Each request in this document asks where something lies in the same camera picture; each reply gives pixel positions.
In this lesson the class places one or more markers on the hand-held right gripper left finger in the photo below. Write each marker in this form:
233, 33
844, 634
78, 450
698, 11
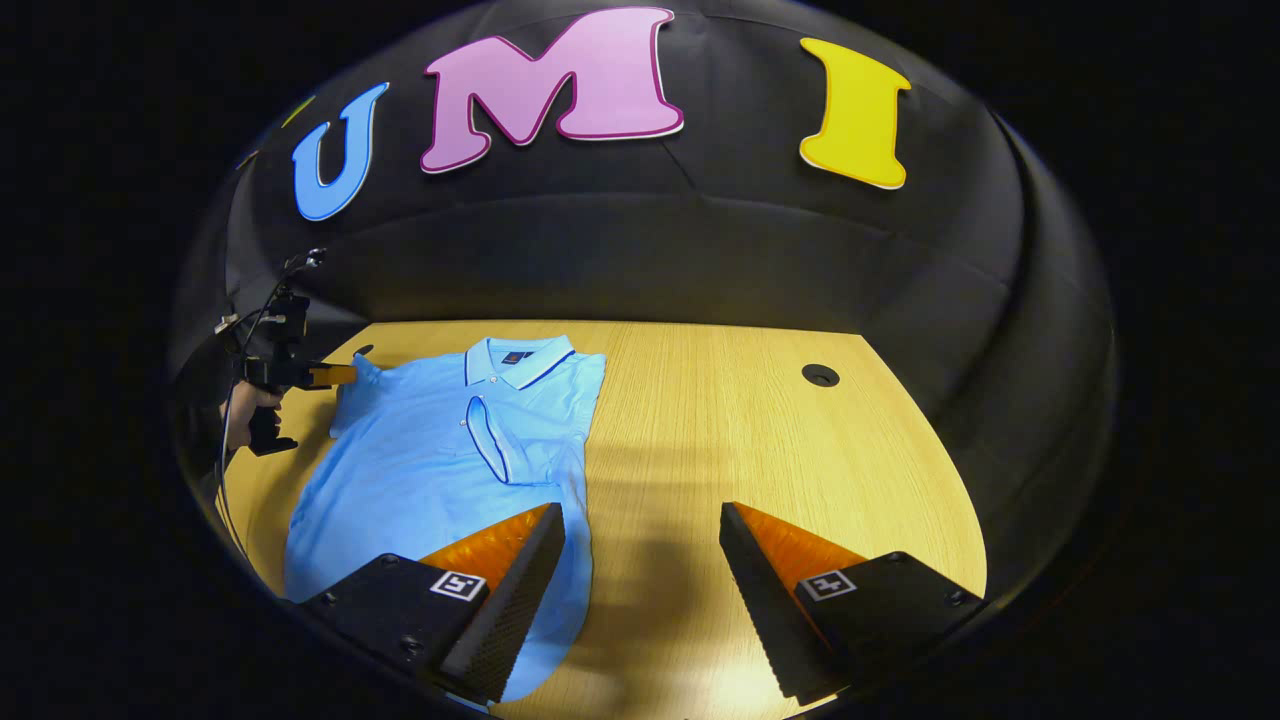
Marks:
512, 600

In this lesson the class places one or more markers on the light blue T-shirt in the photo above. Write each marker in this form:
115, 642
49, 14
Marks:
420, 470

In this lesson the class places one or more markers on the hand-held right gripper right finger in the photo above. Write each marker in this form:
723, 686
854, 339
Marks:
762, 600

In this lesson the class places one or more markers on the small white clip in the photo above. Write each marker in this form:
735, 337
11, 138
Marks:
226, 323

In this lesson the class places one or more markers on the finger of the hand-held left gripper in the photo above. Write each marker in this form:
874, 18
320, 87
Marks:
333, 376

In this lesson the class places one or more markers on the black backdrop cloth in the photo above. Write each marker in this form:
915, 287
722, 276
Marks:
700, 240

